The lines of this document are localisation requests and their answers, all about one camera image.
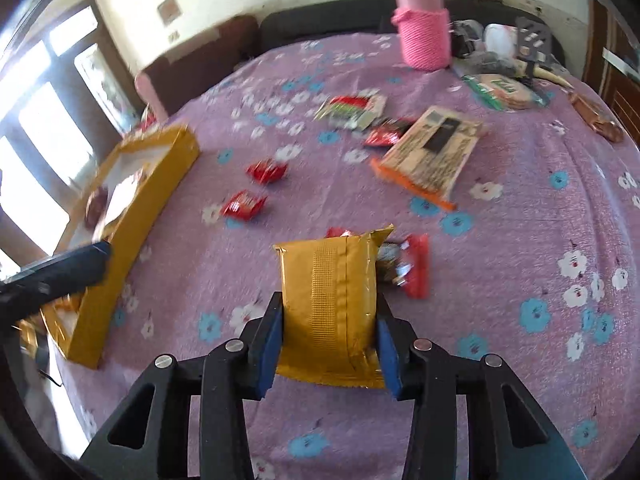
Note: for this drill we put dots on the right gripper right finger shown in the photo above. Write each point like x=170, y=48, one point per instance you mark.
x=510, y=435

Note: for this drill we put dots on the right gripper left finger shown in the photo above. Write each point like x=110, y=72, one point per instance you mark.
x=147, y=436

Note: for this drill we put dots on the dark red candy wrapper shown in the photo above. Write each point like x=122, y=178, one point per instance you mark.
x=95, y=207

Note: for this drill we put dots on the small red candy packet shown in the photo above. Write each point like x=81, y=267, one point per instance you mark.
x=244, y=206

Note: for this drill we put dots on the golden yellow snack pouch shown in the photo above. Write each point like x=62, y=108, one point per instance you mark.
x=326, y=340

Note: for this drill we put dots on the orange edged cracker packet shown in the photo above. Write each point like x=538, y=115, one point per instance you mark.
x=430, y=156

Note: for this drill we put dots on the yellow cardboard box tray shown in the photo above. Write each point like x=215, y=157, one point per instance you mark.
x=140, y=175

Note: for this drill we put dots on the red black candy wrapper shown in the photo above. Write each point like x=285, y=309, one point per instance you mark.
x=365, y=260

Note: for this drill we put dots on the maroon armchair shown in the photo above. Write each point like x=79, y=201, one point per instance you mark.
x=195, y=65

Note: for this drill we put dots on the brown wrapped snack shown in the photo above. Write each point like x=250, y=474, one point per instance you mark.
x=597, y=118

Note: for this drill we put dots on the red snack bar in box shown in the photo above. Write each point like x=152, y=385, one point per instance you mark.
x=386, y=132

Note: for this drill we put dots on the red green white snack packet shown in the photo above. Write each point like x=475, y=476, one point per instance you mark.
x=352, y=112

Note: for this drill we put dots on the green round snack package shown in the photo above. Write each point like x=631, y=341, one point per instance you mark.
x=503, y=93

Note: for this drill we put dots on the white plastic bag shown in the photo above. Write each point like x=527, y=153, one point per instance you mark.
x=501, y=39

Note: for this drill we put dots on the black sofa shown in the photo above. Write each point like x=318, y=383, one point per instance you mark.
x=341, y=17

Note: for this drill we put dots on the pink knit-sleeved bottle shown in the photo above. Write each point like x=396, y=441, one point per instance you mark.
x=423, y=30

